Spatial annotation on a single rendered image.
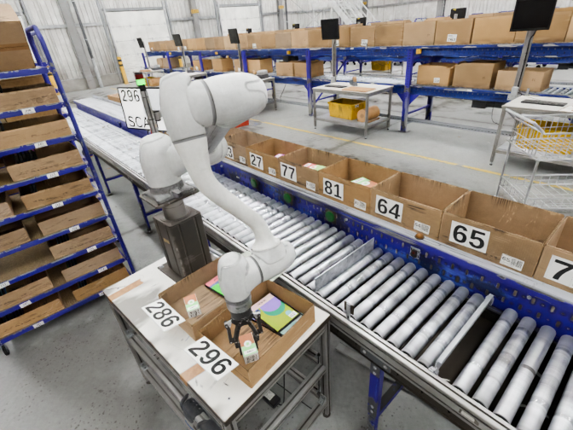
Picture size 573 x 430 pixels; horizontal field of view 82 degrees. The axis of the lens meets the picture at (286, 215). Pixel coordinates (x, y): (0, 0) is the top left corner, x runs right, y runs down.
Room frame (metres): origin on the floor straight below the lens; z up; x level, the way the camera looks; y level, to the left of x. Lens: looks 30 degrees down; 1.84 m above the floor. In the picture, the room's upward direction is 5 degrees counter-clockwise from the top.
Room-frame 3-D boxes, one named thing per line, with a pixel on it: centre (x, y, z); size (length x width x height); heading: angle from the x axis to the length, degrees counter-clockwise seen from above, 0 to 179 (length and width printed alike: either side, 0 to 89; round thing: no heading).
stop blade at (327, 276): (1.33, -0.29, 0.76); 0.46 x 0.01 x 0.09; 129
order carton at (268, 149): (2.45, 0.04, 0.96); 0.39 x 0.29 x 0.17; 39
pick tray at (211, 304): (1.16, 0.37, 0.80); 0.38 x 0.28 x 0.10; 134
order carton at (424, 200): (1.54, -0.71, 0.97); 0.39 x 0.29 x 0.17; 39
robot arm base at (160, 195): (1.43, 0.54, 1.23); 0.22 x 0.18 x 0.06; 41
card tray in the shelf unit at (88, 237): (2.19, 1.60, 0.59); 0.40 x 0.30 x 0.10; 127
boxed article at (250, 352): (0.86, 0.19, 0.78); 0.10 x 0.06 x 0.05; 18
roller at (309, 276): (1.41, -0.22, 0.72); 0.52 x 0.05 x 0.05; 129
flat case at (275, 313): (1.02, 0.09, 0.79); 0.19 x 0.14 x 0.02; 42
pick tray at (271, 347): (0.94, 0.15, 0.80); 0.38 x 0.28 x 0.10; 137
